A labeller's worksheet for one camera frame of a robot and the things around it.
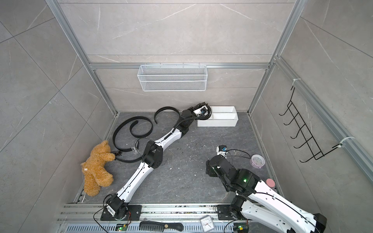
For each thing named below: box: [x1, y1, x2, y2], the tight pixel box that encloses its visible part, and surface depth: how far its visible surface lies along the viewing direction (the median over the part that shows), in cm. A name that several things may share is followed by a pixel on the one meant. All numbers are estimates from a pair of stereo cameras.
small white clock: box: [200, 214, 216, 233], surface depth 70 cm
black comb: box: [138, 221, 185, 233], surface depth 71 cm
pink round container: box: [249, 153, 266, 169], surface depth 92 cm
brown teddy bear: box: [80, 140, 116, 197], surface depth 79 cm
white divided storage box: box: [197, 105, 239, 127], surface depth 113 cm
